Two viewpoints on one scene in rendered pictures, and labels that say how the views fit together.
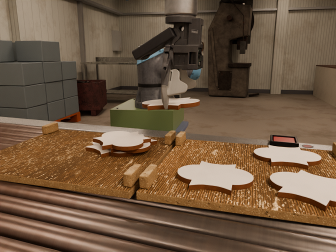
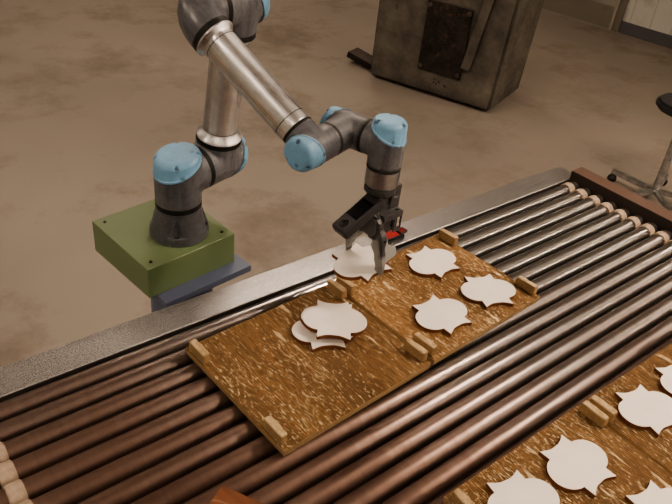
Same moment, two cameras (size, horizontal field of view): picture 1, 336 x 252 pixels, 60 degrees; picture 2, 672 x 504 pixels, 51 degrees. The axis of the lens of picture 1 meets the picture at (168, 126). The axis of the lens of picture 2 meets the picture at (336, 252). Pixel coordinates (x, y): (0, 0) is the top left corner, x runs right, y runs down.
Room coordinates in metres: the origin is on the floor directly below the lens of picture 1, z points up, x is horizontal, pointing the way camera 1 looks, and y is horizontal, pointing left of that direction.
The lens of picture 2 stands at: (0.12, 1.20, 1.99)
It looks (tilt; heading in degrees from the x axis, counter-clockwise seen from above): 34 degrees down; 299
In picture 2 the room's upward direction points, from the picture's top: 7 degrees clockwise
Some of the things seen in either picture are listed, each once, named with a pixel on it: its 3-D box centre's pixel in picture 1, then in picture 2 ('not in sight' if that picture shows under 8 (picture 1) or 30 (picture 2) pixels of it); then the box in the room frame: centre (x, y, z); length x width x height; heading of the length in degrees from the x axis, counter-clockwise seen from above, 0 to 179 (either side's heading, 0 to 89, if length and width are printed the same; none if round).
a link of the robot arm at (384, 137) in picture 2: not in sight; (386, 142); (0.71, -0.03, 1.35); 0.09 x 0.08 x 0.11; 177
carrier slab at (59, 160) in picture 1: (82, 153); (309, 357); (0.70, 0.22, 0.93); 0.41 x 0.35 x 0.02; 74
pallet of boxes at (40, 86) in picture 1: (29, 86); not in sight; (4.61, 2.19, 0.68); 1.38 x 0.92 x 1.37; 168
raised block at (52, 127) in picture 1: (50, 128); (199, 351); (0.88, 0.37, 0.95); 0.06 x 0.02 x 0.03; 164
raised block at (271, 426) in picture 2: not in sight; (275, 430); (0.63, 0.44, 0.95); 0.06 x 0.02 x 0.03; 164
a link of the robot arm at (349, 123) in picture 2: not in sight; (343, 131); (0.81, -0.02, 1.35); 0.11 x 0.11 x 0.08; 87
